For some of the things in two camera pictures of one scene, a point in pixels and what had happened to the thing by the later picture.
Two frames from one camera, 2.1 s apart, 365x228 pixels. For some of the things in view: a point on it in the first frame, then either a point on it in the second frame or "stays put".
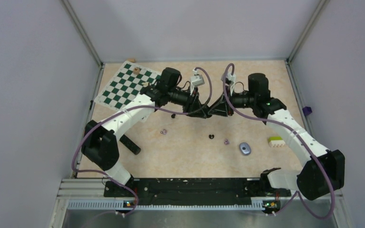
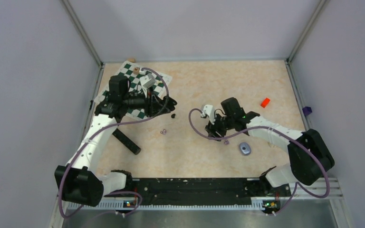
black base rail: (191, 192) stays put
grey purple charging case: (244, 148) stays put
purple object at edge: (307, 110) stays put
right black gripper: (223, 108) to (212, 129)
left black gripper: (195, 108) to (155, 105)
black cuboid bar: (130, 144) stays put
